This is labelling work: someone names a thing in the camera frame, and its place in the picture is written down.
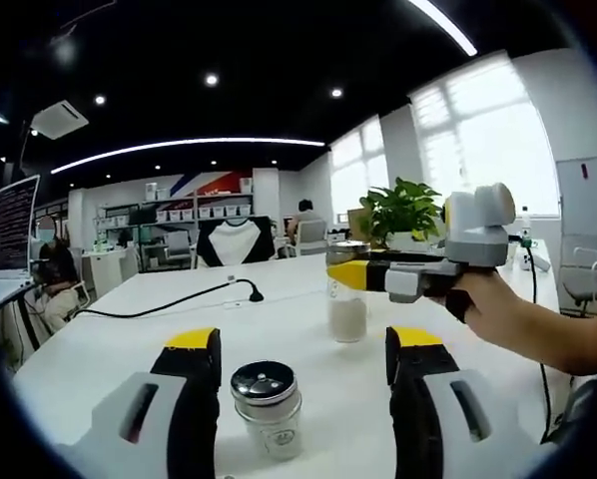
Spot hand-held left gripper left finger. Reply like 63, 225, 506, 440
56, 327, 224, 479

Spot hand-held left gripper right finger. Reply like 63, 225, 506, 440
385, 326, 559, 479

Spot tall seasoning bottle pale powder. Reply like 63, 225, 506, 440
325, 239, 372, 344

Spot short seasoning bottle white powder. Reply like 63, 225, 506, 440
230, 360, 303, 462

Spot person's right hand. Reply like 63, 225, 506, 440
452, 271, 524, 345

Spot green plant in white pot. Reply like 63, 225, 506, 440
359, 177, 448, 250

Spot brown paper bag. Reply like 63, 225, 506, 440
346, 208, 375, 241

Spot white handheld controller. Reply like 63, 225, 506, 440
519, 251, 553, 274

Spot narrow window white blinds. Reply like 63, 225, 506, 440
329, 115, 392, 217

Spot white mesh office chair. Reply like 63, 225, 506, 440
291, 219, 329, 256

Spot wide window white blinds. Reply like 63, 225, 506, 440
408, 53, 560, 217

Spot black and white shirt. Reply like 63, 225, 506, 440
197, 216, 276, 269

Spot shelf rack with white bins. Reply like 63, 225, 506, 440
94, 175, 256, 229

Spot curved ceiling light strip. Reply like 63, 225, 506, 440
406, 0, 479, 57
50, 138, 326, 176

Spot open laptop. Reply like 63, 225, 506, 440
0, 174, 42, 274

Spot ceiling air conditioner unit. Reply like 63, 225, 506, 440
30, 99, 90, 142

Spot black power cable with plug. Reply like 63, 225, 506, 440
72, 277, 266, 319

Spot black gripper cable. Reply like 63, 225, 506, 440
526, 239, 554, 445

